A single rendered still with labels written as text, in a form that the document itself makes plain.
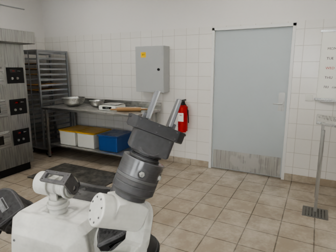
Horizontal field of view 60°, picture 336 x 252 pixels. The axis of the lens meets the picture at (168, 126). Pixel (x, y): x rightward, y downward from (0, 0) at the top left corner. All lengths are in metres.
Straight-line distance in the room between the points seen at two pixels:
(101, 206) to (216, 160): 4.05
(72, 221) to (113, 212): 0.30
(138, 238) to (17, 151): 4.21
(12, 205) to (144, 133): 0.58
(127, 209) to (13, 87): 4.15
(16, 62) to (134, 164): 4.20
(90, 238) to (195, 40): 3.88
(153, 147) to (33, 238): 0.46
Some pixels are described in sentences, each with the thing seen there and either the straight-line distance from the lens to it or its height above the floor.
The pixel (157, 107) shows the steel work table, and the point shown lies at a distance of 4.69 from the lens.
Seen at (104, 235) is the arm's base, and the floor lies 1.10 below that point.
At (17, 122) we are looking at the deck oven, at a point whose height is 0.76.
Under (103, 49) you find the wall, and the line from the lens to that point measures 5.35.
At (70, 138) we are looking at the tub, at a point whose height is 0.36.
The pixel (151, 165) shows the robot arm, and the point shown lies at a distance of 0.57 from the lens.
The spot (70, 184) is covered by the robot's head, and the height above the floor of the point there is 1.21.
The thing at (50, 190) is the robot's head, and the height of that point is 1.19.
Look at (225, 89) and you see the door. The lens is 4.34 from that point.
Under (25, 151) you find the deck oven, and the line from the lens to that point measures 4.85.
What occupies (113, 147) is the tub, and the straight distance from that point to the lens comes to 4.61.
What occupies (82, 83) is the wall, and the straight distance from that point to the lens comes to 5.69.
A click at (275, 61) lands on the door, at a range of 4.20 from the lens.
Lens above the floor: 1.52
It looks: 11 degrees down
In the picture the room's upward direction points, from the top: straight up
